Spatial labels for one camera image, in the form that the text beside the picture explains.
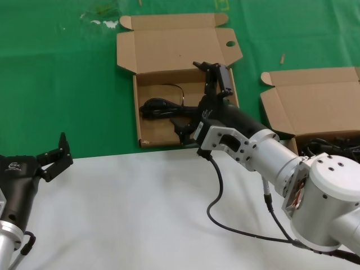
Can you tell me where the open cardboard box with cables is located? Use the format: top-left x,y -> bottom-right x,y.
260,66 -> 360,165

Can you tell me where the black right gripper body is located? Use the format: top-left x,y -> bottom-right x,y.
196,94 -> 271,139

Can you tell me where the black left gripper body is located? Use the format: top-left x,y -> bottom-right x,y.
0,154 -> 47,229

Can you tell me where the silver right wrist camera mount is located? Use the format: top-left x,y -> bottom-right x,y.
195,119 -> 253,167

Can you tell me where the cable with silver connector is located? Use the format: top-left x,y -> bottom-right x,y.
261,177 -> 360,261

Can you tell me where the pile of black power cables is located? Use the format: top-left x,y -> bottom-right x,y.
299,136 -> 360,164

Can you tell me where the green table mat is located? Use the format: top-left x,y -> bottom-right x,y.
0,0 -> 360,164

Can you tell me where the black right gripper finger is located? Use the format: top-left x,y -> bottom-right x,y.
192,60 -> 234,98
170,118 -> 199,146

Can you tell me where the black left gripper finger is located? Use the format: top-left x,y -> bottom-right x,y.
41,153 -> 74,183
35,132 -> 70,167

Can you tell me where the empty open cardboard box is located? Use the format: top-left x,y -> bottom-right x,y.
115,12 -> 244,149

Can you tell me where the black power cable bundle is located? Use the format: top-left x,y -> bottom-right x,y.
139,83 -> 206,127

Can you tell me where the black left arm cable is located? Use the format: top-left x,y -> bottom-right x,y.
10,230 -> 37,270

